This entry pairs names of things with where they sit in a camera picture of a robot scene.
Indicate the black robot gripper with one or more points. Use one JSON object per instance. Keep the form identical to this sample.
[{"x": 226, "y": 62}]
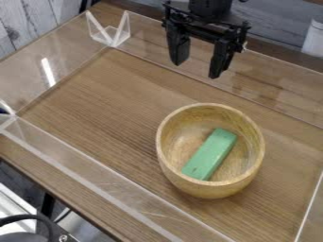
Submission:
[{"x": 207, "y": 20}]

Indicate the brown wooden bowl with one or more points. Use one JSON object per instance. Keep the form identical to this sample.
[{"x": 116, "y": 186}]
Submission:
[{"x": 181, "y": 135}]

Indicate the green rectangular block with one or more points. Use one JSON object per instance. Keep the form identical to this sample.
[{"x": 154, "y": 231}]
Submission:
[{"x": 210, "y": 154}]

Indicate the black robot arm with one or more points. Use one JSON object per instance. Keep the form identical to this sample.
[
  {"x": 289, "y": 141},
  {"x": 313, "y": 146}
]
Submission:
[{"x": 209, "y": 21}]

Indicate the white cylindrical container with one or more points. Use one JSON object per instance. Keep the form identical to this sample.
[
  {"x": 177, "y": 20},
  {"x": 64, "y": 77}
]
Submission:
[{"x": 313, "y": 45}]

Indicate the clear acrylic tray walls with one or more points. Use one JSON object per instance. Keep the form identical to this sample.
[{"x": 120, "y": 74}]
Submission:
[{"x": 87, "y": 92}]

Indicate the black metal table leg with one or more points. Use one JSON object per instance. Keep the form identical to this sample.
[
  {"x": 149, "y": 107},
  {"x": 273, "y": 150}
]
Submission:
[{"x": 48, "y": 205}]

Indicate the black bracket with screw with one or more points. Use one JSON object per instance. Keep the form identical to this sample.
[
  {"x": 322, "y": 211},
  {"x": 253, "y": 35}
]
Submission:
[{"x": 51, "y": 231}]

